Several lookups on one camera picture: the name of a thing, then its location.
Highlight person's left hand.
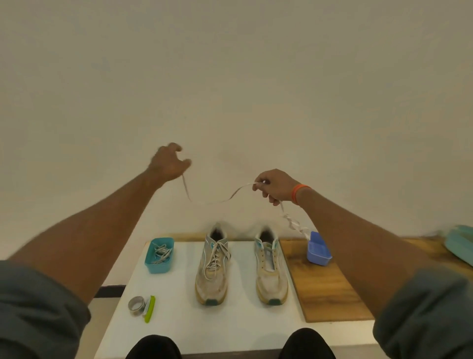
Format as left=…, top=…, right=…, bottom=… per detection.
left=147, top=143, right=193, bottom=186

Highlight person's right hand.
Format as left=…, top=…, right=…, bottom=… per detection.
left=252, top=169, right=301, bottom=207

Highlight white lace of sneaker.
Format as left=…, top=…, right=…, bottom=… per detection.
left=203, top=238, right=233, bottom=282
left=181, top=174, right=312, bottom=241

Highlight worn white sneaker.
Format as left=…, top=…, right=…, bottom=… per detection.
left=195, top=223, right=233, bottom=307
left=254, top=226, right=289, bottom=306

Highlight person's left forearm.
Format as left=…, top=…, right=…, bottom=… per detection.
left=9, top=168, right=163, bottom=306

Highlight person's right forearm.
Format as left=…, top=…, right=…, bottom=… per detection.
left=297, top=188, right=440, bottom=319

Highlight orange thread wristband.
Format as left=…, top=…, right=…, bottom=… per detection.
left=291, top=184, right=312, bottom=206

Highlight blue plastic container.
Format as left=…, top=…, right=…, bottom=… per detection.
left=306, top=231, right=333, bottom=267

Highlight teal plastic container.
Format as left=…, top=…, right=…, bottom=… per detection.
left=144, top=237, right=175, bottom=275

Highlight grey tape roll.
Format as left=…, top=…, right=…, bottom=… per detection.
left=128, top=295, right=147, bottom=317

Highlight black trousers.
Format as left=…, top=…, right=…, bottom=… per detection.
left=125, top=328, right=337, bottom=359

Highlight large teal basin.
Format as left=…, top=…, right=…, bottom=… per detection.
left=444, top=224, right=473, bottom=267

